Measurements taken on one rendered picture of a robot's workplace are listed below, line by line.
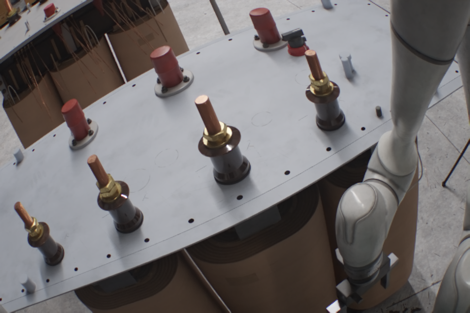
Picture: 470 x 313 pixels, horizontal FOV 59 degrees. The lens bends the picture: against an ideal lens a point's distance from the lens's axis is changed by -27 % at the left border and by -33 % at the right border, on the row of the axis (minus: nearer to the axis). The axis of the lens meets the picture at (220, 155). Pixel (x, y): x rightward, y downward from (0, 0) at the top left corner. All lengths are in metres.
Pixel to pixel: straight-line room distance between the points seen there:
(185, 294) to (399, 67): 1.18
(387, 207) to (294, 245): 0.69
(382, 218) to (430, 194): 2.06
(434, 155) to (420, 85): 2.58
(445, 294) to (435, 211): 2.02
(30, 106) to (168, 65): 1.48
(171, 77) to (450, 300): 1.17
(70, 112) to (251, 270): 0.71
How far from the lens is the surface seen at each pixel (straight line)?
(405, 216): 1.82
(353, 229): 0.84
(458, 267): 0.82
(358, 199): 0.84
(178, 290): 1.56
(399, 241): 1.92
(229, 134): 1.22
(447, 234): 2.72
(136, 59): 2.91
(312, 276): 1.72
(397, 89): 0.60
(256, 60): 1.63
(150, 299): 1.52
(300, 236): 1.52
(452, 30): 0.50
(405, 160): 0.92
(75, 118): 1.61
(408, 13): 0.50
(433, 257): 2.64
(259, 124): 1.39
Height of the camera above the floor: 2.21
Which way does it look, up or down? 39 degrees down
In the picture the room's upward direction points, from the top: 24 degrees counter-clockwise
